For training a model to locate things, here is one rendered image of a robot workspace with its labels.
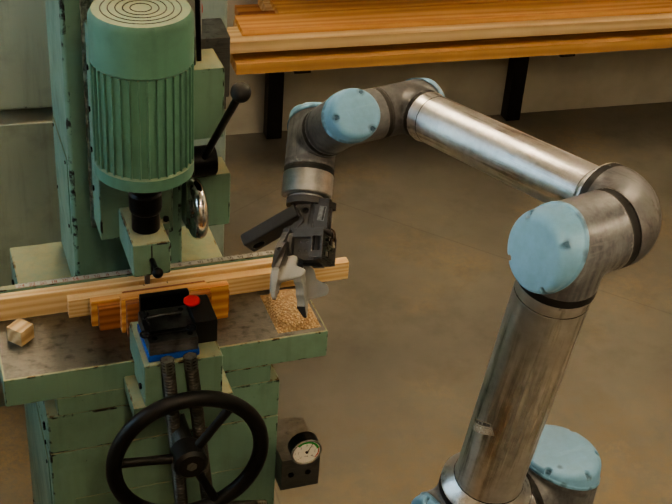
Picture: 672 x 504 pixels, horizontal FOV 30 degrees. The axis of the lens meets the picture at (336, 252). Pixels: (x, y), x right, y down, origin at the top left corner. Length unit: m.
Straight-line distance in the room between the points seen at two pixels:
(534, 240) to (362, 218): 2.73
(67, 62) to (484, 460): 1.03
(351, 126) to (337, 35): 2.18
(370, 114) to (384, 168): 2.61
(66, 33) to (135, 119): 0.27
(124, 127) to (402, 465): 1.59
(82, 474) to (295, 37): 2.17
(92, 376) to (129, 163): 0.40
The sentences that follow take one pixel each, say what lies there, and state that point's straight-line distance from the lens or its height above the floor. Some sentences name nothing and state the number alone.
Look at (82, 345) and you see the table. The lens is 2.34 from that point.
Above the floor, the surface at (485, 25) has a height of 0.61.
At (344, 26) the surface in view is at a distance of 4.31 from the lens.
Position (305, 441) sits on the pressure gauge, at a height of 0.69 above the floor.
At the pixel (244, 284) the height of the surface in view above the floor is 0.92.
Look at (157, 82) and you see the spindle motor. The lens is 2.10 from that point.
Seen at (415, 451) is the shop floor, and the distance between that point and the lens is 3.48.
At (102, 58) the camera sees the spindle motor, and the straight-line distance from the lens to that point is 2.10.
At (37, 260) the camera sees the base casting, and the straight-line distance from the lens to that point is 2.75.
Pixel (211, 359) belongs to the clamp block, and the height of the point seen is 0.95.
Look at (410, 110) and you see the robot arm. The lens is 2.16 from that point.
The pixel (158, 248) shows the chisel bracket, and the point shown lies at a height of 1.06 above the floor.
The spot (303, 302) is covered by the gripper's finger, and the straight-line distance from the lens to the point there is 2.25.
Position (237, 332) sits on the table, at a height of 0.90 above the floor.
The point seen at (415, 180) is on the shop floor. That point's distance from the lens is 4.68.
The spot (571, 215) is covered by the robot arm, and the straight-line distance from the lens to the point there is 1.70.
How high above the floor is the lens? 2.33
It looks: 33 degrees down
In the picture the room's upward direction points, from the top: 4 degrees clockwise
